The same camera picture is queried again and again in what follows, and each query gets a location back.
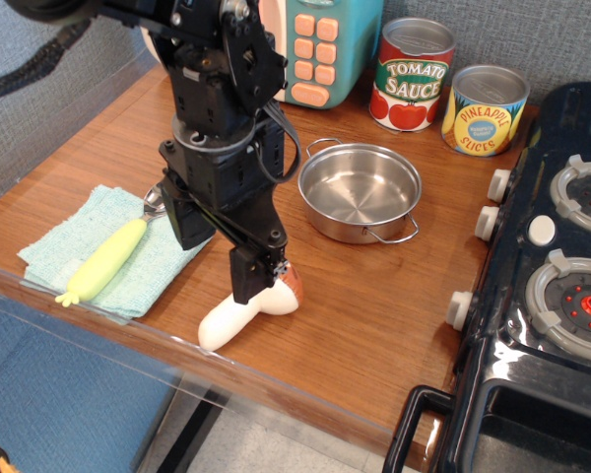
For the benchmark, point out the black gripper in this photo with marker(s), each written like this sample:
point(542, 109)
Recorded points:
point(226, 183)

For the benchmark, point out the small stainless steel pot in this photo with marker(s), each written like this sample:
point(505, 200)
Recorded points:
point(360, 193)

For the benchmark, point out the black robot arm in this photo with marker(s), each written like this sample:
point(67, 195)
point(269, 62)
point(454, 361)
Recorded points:
point(152, 15)

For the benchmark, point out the teal toy microwave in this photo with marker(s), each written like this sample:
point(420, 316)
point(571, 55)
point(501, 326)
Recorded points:
point(325, 49)

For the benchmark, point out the plush toy mushroom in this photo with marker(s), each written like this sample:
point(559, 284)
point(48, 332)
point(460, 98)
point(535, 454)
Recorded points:
point(228, 318)

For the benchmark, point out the light teal folded cloth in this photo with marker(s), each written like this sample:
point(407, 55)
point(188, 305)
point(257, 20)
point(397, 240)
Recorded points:
point(157, 260)

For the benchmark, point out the clear acrylic table guard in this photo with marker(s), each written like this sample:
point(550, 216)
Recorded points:
point(73, 399)

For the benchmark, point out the tomato sauce can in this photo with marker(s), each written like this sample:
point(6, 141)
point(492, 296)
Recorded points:
point(414, 59)

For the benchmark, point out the pineapple slices can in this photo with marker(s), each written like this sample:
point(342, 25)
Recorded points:
point(484, 109)

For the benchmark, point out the black toy stove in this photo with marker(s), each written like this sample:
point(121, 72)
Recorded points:
point(521, 401)

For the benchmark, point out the spoon with yellow-green handle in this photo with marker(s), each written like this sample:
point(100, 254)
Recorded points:
point(107, 260)

